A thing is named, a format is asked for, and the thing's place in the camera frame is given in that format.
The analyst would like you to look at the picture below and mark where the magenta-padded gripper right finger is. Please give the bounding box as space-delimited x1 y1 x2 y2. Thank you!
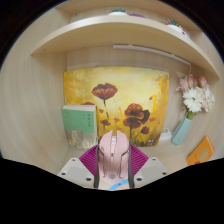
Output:
127 144 169 190

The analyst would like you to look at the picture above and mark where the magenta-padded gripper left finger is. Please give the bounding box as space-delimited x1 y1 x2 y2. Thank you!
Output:
57 144 101 190

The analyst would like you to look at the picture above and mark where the pink computer mouse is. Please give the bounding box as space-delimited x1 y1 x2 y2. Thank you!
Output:
97 129 132 186

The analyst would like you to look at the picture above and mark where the green covered book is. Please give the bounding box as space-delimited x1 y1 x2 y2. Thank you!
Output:
61 104 99 151

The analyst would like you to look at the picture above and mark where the teal faceted vase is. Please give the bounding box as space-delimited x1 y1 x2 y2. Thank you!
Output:
171 115 194 147

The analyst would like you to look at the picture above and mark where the orange booklet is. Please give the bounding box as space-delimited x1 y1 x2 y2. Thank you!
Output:
186 135 215 167

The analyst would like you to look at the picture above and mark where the yellow poppy flower painting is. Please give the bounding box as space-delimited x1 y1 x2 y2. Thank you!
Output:
63 66 170 148

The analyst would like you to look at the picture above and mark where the pink and white flower bouquet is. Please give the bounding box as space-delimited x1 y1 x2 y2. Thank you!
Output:
175 74 216 121

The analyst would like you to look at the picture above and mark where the white light bar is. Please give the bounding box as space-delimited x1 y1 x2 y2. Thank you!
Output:
112 44 192 67

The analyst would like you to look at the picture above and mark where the wooden shelf board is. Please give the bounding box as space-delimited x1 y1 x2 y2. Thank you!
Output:
30 14 221 80

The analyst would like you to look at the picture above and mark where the small plant in white pot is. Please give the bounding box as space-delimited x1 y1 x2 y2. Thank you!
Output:
164 17 188 36
108 6 130 17

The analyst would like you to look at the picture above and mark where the purple dish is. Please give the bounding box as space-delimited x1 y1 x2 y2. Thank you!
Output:
128 13 147 19

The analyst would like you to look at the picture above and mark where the white charger with cable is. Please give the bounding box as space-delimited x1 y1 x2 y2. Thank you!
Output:
158 127 173 142

